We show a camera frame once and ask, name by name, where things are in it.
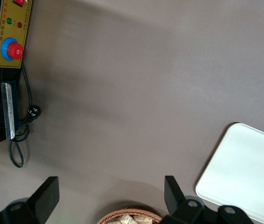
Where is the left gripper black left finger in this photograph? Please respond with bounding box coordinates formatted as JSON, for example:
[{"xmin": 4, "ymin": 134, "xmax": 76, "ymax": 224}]
[{"xmin": 2, "ymin": 176, "xmax": 60, "ymax": 224}]

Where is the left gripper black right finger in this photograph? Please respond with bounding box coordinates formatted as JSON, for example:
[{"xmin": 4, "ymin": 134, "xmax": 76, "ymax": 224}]
[{"xmin": 161, "ymin": 175, "xmax": 205, "ymax": 224}]

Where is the beige plastic tray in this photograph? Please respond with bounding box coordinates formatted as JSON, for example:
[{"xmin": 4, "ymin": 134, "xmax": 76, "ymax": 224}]
[{"xmin": 195, "ymin": 123, "xmax": 264, "ymax": 224}]

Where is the clear wrapped rice cracker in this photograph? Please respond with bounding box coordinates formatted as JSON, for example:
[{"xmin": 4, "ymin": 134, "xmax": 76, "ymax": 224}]
[
  {"xmin": 133, "ymin": 215, "xmax": 154, "ymax": 224},
  {"xmin": 114, "ymin": 214, "xmax": 135, "ymax": 224}
]

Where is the round wicker snack basket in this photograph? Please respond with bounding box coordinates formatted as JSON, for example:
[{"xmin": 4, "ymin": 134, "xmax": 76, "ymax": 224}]
[{"xmin": 96, "ymin": 207, "xmax": 163, "ymax": 224}]

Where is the black box yellow control panel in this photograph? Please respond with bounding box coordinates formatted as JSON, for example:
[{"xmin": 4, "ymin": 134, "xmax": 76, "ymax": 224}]
[{"xmin": 0, "ymin": 0, "xmax": 33, "ymax": 150}]

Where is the black power cable with plug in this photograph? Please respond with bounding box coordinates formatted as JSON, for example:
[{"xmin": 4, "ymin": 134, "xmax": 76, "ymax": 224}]
[{"xmin": 8, "ymin": 62, "xmax": 42, "ymax": 168}]

